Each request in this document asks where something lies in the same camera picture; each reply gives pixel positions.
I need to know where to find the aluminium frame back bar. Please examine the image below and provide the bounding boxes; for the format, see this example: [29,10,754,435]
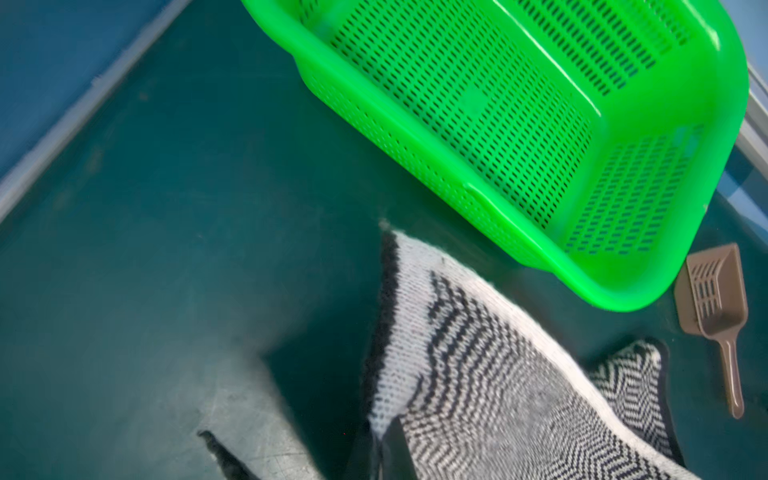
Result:
[736,62,768,178]

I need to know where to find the brown plastic litter scoop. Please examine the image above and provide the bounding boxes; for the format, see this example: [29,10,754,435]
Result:
[674,243,748,419]

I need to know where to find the green plastic basket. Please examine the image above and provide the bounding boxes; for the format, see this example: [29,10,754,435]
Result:
[246,0,749,312]

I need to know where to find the black white knitted scarf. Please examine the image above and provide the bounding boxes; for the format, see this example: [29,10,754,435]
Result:
[197,220,700,480]

